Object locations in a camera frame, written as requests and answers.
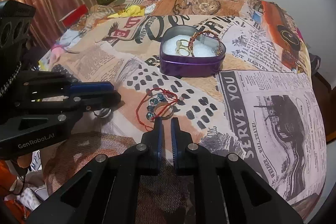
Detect silver ring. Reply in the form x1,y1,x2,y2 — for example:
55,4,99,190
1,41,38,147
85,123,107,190
93,107,112,119

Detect red string bracelet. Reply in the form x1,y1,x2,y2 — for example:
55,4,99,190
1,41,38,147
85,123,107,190
135,87,180,132

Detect blue crystal bracelet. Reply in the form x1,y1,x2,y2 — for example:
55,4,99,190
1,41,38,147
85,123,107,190
146,92,168,123

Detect gold band ring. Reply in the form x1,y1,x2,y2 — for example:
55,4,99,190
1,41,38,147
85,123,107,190
152,103,175,121

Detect purple heart-shaped tin box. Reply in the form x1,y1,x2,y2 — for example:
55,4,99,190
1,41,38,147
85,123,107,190
159,25,226,78

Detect red white box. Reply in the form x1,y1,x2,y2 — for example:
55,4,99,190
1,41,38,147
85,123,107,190
59,4,88,28

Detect gold rings in tin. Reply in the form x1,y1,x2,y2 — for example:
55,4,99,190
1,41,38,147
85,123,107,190
175,39,194,57

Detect newspaper print bed cover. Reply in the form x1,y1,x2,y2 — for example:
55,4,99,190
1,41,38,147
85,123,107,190
41,0,326,223

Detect red gold bracelet in tin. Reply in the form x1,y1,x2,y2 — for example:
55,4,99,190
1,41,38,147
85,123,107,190
187,30,223,57

